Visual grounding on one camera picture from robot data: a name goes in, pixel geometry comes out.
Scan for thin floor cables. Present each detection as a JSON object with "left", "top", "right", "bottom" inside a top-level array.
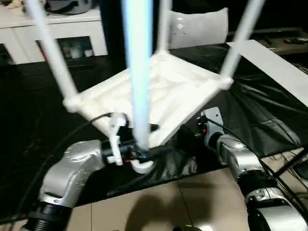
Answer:
[{"left": 269, "top": 149, "right": 308, "bottom": 183}]

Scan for white flat board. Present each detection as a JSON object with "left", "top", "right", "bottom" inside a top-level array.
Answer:
[{"left": 226, "top": 39, "right": 308, "bottom": 106}]

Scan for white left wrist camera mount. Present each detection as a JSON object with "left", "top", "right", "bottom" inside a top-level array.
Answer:
[{"left": 105, "top": 112, "right": 128, "bottom": 166}]

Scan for grey cushion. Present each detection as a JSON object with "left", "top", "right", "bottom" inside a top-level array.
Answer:
[{"left": 168, "top": 7, "right": 229, "bottom": 49}]

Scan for white cabinet with glass doors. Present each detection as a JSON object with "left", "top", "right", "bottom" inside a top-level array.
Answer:
[{"left": 0, "top": 7, "right": 108, "bottom": 64}]

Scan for black tripod leg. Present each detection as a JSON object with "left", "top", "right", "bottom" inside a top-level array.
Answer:
[{"left": 274, "top": 149, "right": 308, "bottom": 174}]

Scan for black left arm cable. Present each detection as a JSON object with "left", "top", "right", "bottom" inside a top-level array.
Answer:
[{"left": 14, "top": 113, "right": 114, "bottom": 217}]

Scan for grey rounded device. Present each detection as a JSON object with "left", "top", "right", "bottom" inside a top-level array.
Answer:
[{"left": 45, "top": 0, "right": 93, "bottom": 15}]

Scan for white plastic table leg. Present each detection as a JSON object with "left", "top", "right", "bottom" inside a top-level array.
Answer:
[
  {"left": 24, "top": 0, "right": 79, "bottom": 104},
  {"left": 157, "top": 0, "right": 173, "bottom": 53},
  {"left": 121, "top": 0, "right": 154, "bottom": 151},
  {"left": 220, "top": 0, "right": 267, "bottom": 81}
]

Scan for white plastic table top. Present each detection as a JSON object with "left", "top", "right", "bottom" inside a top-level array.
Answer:
[{"left": 63, "top": 50, "right": 234, "bottom": 174}]

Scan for black box with yellow label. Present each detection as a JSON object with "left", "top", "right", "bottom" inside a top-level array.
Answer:
[{"left": 100, "top": 0, "right": 174, "bottom": 57}]

